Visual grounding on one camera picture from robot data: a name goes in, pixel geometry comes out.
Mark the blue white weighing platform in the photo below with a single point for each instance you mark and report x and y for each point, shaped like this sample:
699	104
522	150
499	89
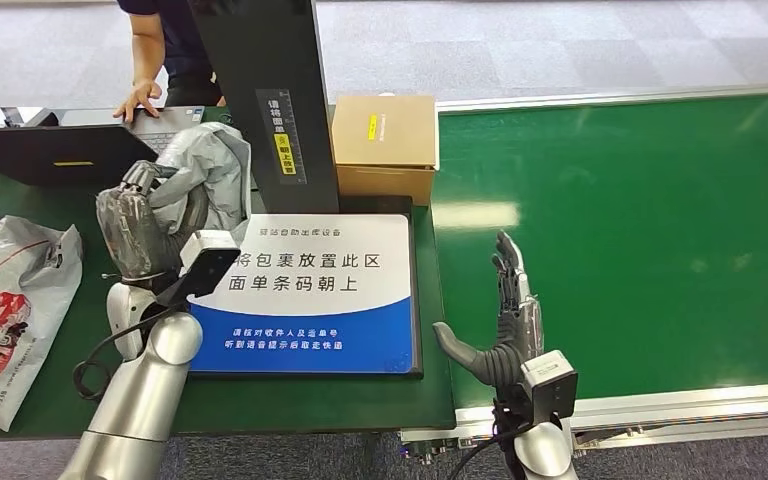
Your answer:
331	278

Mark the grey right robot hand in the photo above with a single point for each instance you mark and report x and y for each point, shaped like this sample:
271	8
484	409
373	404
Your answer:
513	331

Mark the green conveyor belt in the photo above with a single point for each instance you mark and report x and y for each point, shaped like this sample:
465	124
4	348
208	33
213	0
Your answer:
656	185

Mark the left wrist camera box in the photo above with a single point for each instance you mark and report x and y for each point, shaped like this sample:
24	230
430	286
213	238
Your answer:
205	268

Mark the yellow black ruler label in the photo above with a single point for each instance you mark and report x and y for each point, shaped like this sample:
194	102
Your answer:
281	139

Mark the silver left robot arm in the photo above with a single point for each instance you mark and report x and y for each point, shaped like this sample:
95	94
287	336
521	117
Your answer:
139	391

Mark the yellow label on box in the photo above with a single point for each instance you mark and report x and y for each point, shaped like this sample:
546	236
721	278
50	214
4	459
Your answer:
372	127

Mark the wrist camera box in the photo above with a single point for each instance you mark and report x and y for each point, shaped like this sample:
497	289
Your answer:
205	268
550	387

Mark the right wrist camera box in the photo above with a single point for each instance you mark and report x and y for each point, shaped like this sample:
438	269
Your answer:
550	387

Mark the person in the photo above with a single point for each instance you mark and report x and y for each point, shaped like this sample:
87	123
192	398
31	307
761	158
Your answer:
178	40

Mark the grey laptop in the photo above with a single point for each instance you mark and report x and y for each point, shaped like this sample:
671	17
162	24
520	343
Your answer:
46	156

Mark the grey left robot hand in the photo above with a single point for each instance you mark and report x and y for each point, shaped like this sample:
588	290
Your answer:
132	232

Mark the white courier bag red print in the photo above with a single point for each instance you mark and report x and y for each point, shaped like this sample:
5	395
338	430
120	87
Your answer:
13	311

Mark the person's hand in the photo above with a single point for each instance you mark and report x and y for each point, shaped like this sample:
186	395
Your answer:
137	96

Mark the grey courier bag package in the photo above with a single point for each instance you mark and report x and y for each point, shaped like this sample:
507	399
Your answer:
212	166

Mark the black weighing device column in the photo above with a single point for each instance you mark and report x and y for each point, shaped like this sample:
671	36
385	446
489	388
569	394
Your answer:
258	60

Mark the brown cardboard box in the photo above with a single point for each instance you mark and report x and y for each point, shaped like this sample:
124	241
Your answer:
390	146

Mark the shiny silver device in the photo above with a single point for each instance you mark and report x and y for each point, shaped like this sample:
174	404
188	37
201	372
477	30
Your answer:
0	116

